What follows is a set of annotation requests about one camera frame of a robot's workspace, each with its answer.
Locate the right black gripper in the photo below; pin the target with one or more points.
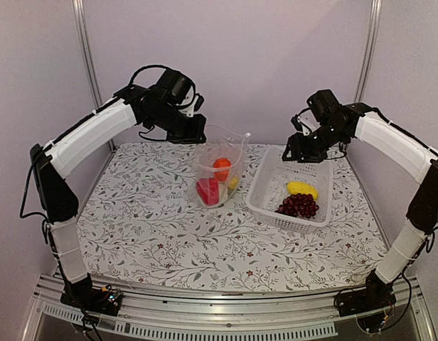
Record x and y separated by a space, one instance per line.
294 142

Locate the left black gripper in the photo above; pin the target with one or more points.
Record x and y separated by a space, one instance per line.
196 136

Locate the yellow lemon back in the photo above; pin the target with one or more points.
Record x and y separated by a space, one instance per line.
296 187

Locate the dark red grapes bunch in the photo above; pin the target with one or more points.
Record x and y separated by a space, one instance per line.
301 206

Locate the yellow corn front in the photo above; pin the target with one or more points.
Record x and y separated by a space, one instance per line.
233 183

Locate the orange mandarin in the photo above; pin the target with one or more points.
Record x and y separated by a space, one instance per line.
222 166

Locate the clear zip top bag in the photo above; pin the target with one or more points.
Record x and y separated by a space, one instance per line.
220 143

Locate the red bell pepper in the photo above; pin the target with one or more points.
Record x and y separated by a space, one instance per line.
208 191

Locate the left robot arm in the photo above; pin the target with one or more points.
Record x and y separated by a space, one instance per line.
55 161

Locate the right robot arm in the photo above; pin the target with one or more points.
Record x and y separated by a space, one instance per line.
421 162

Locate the white plastic basket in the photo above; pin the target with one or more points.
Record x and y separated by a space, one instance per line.
269 188

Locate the floral tablecloth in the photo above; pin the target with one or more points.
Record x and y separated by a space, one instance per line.
139 225

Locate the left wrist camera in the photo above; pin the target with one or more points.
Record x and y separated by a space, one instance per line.
174 86

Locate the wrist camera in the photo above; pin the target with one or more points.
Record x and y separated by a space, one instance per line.
174 86
323 104

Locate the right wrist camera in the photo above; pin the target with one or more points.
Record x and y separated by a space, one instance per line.
323 104

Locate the left aluminium post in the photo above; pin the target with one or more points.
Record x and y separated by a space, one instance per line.
83 37

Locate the aluminium post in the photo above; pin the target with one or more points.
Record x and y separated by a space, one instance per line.
83 37
371 38

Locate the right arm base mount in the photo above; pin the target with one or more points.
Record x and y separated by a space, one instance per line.
372 312

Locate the right aluminium post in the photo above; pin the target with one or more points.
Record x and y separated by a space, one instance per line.
371 38

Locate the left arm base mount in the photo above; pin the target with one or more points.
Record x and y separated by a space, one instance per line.
105 300

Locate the aluminium front rail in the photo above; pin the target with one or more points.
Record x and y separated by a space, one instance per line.
150 312

